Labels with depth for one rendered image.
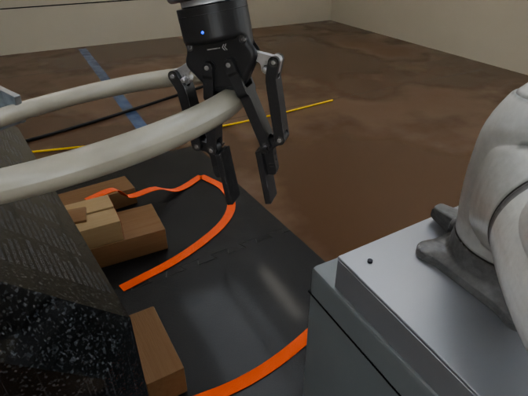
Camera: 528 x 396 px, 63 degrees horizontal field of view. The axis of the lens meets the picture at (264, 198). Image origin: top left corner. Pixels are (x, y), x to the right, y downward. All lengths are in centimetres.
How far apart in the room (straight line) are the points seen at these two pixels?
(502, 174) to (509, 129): 5
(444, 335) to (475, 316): 6
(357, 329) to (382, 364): 6
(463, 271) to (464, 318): 7
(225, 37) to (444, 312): 44
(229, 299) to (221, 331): 16
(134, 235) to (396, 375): 153
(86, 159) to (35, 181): 4
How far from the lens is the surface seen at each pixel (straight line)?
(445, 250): 70
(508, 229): 50
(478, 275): 66
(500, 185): 54
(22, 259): 94
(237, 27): 48
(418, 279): 67
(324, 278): 74
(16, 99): 84
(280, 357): 161
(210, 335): 169
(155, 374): 147
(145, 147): 41
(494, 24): 550
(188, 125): 43
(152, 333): 157
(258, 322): 172
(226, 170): 54
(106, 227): 195
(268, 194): 53
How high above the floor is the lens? 129
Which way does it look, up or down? 32 degrees down
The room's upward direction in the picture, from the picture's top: straight up
